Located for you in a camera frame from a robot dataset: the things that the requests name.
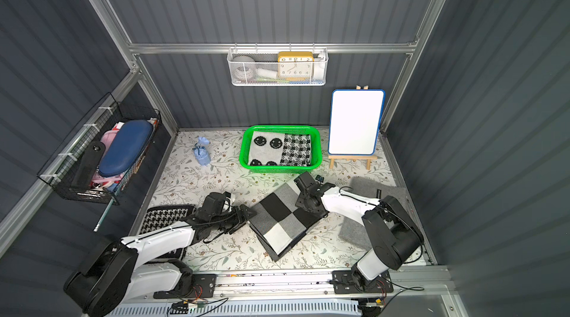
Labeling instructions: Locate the green plastic basket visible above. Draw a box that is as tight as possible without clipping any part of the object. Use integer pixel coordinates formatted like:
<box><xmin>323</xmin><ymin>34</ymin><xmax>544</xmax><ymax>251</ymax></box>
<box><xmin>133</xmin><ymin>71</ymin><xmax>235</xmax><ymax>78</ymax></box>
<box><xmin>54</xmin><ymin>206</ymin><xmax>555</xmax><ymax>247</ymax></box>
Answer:
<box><xmin>239</xmin><ymin>125</ymin><xmax>322</xmax><ymax>174</ymax></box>

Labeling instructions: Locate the black remote in basket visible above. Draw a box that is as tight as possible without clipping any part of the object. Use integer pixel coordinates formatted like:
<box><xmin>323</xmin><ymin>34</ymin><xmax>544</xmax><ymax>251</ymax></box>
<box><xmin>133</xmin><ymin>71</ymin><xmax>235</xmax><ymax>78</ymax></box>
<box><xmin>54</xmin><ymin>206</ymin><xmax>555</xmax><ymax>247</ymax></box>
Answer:
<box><xmin>71</xmin><ymin>141</ymin><xmax>105</xmax><ymax>189</ymax></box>

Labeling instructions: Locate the black grey checkered scarf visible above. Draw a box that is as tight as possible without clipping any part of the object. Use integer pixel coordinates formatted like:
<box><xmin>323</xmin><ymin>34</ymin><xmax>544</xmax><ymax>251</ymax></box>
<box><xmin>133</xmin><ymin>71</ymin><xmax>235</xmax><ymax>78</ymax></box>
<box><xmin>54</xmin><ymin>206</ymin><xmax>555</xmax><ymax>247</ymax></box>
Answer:
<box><xmin>249</xmin><ymin>179</ymin><xmax>326</xmax><ymax>261</ymax></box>

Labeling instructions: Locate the white tape roll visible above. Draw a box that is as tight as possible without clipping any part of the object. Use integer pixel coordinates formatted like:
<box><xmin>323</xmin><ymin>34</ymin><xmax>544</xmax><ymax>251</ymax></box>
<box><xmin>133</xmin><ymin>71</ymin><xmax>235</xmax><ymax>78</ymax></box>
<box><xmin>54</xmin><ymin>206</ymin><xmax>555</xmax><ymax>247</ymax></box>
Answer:
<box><xmin>229</xmin><ymin>56</ymin><xmax>256</xmax><ymax>82</ymax></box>

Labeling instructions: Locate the grey felt scarf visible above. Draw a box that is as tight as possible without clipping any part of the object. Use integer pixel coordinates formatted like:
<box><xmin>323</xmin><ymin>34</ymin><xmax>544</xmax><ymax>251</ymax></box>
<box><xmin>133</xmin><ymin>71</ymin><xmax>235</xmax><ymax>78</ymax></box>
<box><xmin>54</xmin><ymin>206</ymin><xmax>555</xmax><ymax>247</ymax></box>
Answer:
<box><xmin>338</xmin><ymin>177</ymin><xmax>410</xmax><ymax>253</ymax></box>

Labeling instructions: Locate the black white houndstooth scarf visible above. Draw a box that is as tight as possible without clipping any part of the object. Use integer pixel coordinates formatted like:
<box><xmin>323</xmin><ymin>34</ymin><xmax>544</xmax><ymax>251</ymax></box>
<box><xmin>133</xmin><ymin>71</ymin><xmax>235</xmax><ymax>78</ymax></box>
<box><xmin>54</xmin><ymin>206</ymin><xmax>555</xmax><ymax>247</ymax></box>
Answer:
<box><xmin>139</xmin><ymin>204</ymin><xmax>195</xmax><ymax>264</ymax></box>

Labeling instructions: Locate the aluminium front rail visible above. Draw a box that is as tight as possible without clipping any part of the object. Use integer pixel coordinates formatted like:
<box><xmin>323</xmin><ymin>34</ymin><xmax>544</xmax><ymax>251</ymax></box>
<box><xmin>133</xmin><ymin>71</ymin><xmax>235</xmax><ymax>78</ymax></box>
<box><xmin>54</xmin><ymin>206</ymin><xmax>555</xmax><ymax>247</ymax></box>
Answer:
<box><xmin>111</xmin><ymin>266</ymin><xmax>457</xmax><ymax>307</ymax></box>

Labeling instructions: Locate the blue oval case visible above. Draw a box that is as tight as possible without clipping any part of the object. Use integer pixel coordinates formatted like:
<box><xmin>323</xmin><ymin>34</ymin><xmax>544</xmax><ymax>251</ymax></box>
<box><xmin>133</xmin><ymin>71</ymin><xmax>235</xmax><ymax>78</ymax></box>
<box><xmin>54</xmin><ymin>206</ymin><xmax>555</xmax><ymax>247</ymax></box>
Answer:
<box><xmin>98</xmin><ymin>119</ymin><xmax>154</xmax><ymax>177</ymax></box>

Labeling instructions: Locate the black wire side basket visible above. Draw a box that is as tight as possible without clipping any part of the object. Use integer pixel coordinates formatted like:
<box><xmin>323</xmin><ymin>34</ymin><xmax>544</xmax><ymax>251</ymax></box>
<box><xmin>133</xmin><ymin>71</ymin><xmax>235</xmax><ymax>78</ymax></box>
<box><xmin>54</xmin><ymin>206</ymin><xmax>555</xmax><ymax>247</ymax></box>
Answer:
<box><xmin>38</xmin><ymin>94</ymin><xmax>162</xmax><ymax>206</ymax></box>

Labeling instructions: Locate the white wire wall basket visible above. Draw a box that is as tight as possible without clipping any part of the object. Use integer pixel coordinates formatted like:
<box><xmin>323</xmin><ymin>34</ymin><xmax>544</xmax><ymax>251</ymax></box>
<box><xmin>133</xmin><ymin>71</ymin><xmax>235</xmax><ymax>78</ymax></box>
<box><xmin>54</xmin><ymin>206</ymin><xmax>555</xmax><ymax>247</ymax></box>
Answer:
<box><xmin>227</xmin><ymin>48</ymin><xmax>329</xmax><ymax>87</ymax></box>

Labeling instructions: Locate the yellow alarm clock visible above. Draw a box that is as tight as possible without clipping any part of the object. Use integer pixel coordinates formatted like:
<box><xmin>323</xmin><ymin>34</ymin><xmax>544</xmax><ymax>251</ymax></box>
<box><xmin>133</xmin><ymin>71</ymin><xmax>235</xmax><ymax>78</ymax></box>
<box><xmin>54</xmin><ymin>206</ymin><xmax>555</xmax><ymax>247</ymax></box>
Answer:
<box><xmin>278</xmin><ymin>51</ymin><xmax>315</xmax><ymax>81</ymax></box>

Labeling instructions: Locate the smiley face knitted scarf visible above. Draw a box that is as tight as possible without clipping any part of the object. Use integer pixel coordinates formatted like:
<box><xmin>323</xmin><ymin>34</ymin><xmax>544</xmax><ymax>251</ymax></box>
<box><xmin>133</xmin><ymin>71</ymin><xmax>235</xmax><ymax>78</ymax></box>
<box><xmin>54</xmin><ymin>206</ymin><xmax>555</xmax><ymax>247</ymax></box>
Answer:
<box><xmin>246</xmin><ymin>131</ymin><xmax>312</xmax><ymax>166</ymax></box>

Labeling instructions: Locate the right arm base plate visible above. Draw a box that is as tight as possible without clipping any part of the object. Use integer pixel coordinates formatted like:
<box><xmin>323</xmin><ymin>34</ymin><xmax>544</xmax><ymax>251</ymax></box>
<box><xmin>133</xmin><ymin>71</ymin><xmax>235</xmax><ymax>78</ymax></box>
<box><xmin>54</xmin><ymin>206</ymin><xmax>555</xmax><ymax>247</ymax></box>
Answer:
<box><xmin>329</xmin><ymin>270</ymin><xmax>394</xmax><ymax>296</ymax></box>

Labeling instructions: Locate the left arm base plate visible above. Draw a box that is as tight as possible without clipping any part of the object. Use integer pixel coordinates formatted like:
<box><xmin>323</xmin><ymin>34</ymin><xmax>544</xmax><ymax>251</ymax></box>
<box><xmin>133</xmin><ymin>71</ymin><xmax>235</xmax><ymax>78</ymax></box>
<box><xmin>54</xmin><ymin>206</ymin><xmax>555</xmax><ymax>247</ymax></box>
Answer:
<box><xmin>153</xmin><ymin>274</ymin><xmax>218</xmax><ymax>300</ymax></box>

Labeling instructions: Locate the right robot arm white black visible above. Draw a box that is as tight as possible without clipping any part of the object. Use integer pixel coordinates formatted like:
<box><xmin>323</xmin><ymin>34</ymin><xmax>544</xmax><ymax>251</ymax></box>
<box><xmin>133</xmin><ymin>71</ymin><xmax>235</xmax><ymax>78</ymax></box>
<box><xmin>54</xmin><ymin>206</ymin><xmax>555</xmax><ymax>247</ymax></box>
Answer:
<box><xmin>294</xmin><ymin>172</ymin><xmax>425</xmax><ymax>292</ymax></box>

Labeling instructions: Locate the light blue spray bottle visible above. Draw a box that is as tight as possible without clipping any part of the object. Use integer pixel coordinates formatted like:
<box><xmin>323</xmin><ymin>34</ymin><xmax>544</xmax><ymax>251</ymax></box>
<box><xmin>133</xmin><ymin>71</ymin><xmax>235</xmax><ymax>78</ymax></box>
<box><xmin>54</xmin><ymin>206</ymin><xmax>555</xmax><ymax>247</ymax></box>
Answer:
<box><xmin>192</xmin><ymin>137</ymin><xmax>211</xmax><ymax>166</ymax></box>

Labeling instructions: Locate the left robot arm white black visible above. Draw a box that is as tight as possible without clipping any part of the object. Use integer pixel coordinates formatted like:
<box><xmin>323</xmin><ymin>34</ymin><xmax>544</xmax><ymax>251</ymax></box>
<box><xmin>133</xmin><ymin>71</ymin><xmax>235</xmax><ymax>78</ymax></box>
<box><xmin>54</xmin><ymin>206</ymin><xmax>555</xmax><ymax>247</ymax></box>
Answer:
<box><xmin>63</xmin><ymin>192</ymin><xmax>257</xmax><ymax>316</ymax></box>

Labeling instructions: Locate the pink item in basket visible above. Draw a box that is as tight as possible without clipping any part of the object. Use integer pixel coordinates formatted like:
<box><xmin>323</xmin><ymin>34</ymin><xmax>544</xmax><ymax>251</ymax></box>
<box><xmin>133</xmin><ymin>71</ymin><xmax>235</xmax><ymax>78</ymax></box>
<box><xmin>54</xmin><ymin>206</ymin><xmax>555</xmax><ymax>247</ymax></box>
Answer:
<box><xmin>91</xmin><ymin>122</ymin><xmax>125</xmax><ymax>190</ymax></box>

